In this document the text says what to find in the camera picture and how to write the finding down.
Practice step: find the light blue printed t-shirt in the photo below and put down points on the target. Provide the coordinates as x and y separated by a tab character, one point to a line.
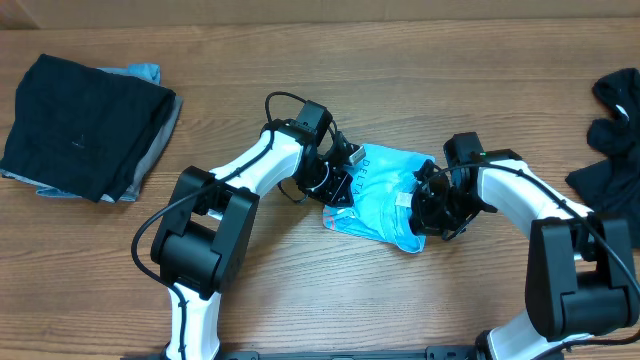
382	189

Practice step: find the folded light blue garment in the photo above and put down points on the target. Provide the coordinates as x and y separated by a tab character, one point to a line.
146	71

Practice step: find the folded black garment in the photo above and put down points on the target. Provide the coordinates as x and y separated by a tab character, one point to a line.
83	130

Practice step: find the cardboard back wall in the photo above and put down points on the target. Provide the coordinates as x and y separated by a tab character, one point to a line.
80	14

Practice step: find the black t-shirt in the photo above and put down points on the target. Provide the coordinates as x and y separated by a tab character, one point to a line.
612	185

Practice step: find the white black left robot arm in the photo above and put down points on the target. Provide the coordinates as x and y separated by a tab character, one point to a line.
205	229

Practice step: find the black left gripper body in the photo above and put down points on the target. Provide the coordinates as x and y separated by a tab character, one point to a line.
323	182

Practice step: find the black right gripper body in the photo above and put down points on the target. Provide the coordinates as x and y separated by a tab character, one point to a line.
447	210

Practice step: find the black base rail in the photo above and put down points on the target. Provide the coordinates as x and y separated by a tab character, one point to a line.
340	355

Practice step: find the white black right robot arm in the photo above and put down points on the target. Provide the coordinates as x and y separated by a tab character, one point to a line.
580	280

